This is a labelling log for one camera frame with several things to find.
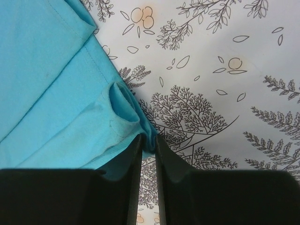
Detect turquoise t-shirt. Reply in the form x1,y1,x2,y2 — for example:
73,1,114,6
0,0,156,169

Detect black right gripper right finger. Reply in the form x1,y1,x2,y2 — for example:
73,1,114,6
155,135,300,225

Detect floral patterned table mat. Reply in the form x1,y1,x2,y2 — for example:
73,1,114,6
82,0,300,225

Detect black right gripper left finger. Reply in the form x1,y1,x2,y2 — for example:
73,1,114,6
0,135,143,225

